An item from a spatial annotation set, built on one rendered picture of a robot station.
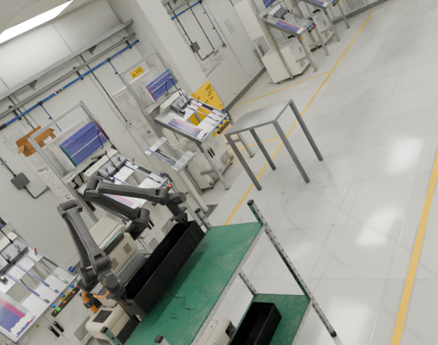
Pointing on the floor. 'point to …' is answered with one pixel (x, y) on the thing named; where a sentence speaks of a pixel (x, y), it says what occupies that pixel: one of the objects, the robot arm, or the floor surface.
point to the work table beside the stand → (256, 118)
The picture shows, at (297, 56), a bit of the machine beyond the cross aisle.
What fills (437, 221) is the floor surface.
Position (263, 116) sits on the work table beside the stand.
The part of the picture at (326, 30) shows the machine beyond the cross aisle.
